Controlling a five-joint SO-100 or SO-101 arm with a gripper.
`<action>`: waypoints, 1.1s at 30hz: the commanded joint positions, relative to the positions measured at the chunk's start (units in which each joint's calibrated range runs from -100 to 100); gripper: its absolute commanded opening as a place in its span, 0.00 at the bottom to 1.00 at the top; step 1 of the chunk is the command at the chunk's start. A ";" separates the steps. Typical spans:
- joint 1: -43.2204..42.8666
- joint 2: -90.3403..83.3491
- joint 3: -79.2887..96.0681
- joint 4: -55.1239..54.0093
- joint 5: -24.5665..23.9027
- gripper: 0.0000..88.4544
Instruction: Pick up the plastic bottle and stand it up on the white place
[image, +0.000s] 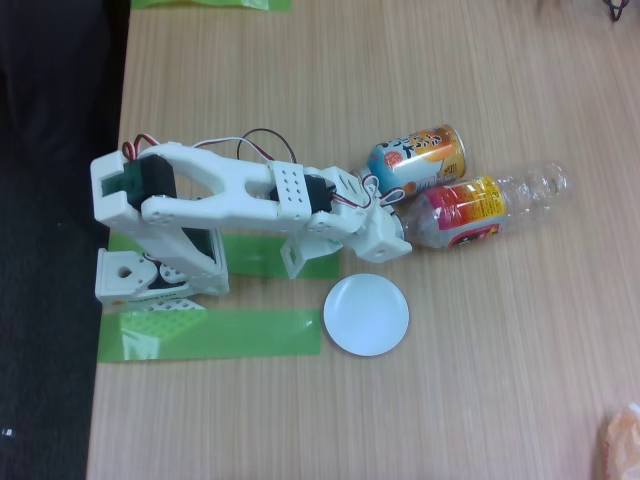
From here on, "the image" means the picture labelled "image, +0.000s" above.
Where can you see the clear plastic bottle pink-yellow label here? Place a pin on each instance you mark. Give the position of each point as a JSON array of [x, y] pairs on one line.
[[465, 205]]

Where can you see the blue orange aluminium bottle can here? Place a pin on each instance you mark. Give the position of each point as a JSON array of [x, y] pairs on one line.
[[420, 160]]

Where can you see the small white round plate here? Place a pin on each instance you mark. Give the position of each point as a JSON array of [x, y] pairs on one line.
[[366, 314]]

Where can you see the short green tape strip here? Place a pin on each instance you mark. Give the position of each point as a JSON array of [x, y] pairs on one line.
[[255, 257]]

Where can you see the long green tape strip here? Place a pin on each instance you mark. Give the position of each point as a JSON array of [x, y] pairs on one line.
[[240, 335]]

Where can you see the green tape at table edge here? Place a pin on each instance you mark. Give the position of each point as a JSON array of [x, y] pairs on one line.
[[210, 4]]

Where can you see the orange plastic bag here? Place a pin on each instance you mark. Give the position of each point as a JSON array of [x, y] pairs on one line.
[[622, 445]]

